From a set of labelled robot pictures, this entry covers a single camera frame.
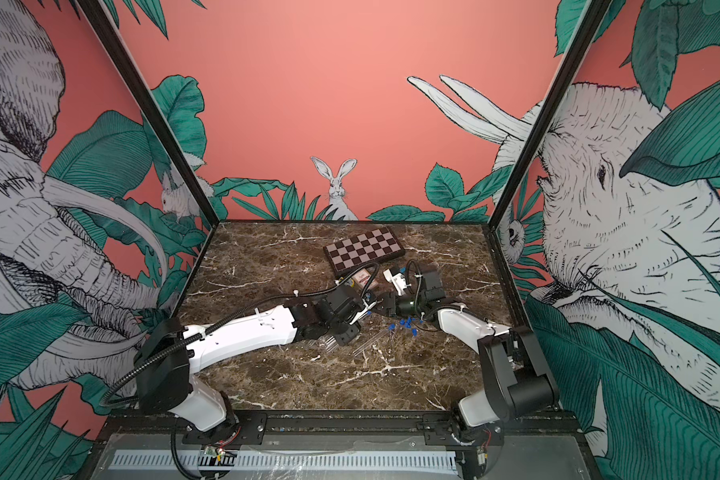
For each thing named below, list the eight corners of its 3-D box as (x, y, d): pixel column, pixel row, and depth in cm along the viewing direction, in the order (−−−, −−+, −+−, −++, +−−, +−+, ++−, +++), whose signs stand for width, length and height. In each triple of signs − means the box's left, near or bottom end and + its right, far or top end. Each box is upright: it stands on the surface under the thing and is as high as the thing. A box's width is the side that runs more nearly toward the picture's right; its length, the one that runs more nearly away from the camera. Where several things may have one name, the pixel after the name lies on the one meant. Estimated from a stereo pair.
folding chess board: (335, 279, 106) (335, 273, 103) (324, 252, 114) (323, 246, 111) (405, 254, 114) (406, 248, 111) (390, 231, 122) (391, 225, 119)
